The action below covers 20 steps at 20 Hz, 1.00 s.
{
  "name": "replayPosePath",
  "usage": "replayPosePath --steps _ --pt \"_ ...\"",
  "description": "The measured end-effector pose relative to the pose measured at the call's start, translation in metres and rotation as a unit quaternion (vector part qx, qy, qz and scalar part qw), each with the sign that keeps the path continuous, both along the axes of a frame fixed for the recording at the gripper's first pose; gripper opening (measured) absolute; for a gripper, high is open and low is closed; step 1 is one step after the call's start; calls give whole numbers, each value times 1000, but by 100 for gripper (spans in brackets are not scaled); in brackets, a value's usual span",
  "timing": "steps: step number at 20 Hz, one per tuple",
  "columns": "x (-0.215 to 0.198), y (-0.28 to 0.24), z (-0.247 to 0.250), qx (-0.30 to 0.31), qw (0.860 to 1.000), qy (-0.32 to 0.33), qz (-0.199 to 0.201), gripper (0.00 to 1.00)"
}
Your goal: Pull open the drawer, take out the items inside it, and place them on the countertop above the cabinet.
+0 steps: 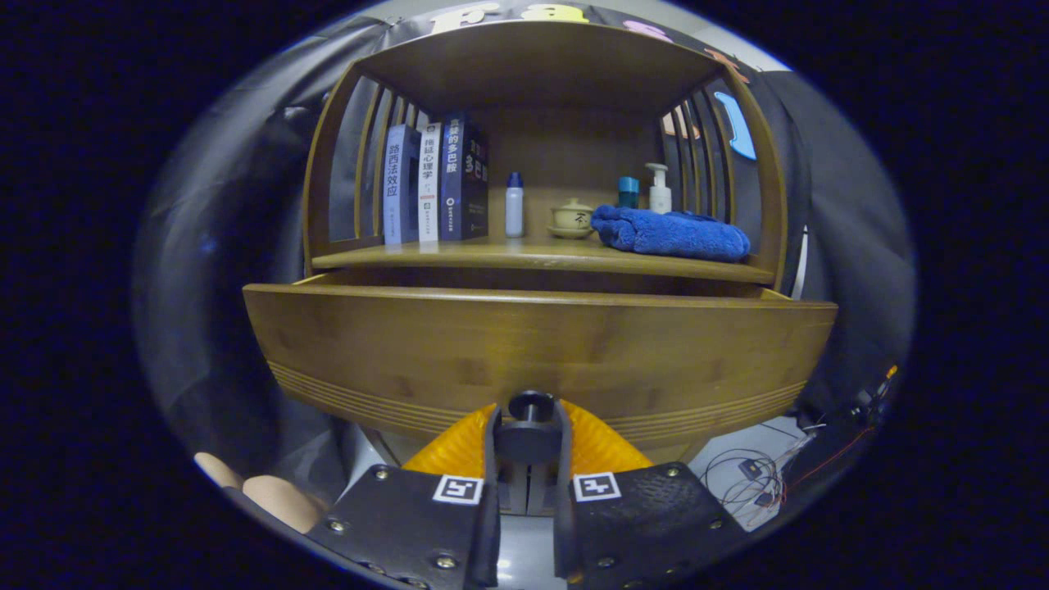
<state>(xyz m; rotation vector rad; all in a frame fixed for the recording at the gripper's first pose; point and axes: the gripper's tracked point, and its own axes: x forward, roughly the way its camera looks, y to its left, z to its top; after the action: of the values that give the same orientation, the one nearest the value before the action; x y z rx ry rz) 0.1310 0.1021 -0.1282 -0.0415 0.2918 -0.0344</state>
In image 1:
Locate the pale blue book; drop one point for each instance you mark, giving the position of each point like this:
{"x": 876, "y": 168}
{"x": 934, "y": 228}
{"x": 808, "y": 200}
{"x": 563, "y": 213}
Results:
{"x": 400, "y": 188}

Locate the white book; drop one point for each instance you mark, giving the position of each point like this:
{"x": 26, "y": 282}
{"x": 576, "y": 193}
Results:
{"x": 429, "y": 184}

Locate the white bottle with blue cap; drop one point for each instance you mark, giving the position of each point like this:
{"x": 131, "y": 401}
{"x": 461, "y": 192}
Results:
{"x": 514, "y": 209}

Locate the wooden drawer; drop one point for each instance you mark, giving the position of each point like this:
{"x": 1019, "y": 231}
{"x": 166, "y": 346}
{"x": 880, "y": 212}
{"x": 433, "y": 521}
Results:
{"x": 533, "y": 344}

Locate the beige lidded tea cup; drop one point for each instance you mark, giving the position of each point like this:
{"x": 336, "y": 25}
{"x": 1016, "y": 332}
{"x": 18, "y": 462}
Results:
{"x": 571, "y": 219}

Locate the wooden countertop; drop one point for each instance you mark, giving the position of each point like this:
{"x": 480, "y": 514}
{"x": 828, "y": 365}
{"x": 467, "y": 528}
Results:
{"x": 508, "y": 254}

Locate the black drawer knob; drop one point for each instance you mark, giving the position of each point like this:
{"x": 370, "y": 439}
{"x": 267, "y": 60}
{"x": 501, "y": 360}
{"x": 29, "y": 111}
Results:
{"x": 530, "y": 438}

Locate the dark navy book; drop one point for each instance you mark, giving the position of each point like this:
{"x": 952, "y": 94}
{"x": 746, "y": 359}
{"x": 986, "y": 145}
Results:
{"x": 463, "y": 180}

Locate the wooden cabinet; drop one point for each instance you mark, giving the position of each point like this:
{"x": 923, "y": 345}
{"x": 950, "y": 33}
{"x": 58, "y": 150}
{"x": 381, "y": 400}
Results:
{"x": 541, "y": 74}

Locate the white pump bottle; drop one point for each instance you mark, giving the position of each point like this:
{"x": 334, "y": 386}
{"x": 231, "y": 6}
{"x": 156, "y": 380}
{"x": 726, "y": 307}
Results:
{"x": 660, "y": 198}

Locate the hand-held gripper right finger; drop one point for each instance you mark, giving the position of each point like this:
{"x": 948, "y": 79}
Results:
{"x": 562, "y": 533}

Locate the blue folded towel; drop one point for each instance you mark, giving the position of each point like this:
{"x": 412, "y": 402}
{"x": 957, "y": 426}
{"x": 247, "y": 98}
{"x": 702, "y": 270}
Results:
{"x": 668, "y": 233}

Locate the black device with orange tip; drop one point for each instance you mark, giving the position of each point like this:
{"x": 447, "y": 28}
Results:
{"x": 860, "y": 401}

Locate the teal bottle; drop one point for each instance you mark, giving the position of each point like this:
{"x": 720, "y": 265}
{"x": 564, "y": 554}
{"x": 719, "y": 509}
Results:
{"x": 628, "y": 192}

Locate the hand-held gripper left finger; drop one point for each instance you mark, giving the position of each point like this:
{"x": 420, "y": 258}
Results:
{"x": 489, "y": 533}

